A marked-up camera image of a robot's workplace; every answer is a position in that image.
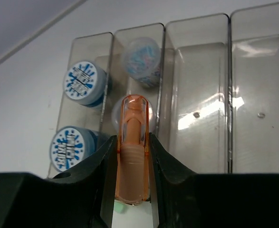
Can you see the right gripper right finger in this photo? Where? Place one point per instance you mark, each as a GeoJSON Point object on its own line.
{"type": "Point", "coordinates": [182, 198]}

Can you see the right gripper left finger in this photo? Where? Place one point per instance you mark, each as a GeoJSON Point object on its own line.
{"type": "Point", "coordinates": [81, 197]}

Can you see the blue lid round jar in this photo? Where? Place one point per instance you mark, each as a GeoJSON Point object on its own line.
{"type": "Point", "coordinates": [84, 83]}
{"type": "Point", "coordinates": [71, 145]}

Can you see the orange marker cap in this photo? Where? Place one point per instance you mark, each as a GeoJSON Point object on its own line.
{"type": "Point", "coordinates": [132, 179]}

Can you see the clear jar of clips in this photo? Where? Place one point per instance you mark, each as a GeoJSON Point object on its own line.
{"type": "Point", "coordinates": [133, 108]}
{"type": "Point", "coordinates": [141, 60]}

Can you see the clear four-compartment organizer tray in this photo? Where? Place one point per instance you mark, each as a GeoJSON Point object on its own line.
{"type": "Point", "coordinates": [216, 108]}

